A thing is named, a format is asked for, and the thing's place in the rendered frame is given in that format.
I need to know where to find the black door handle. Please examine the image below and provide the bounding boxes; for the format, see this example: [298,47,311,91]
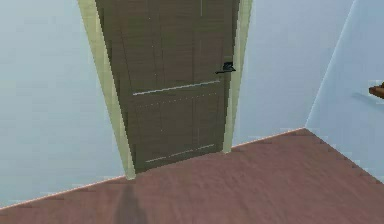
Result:
[214,61,237,75]

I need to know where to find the brown wooden room door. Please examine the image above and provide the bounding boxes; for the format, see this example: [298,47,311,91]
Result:
[94,0,241,174]

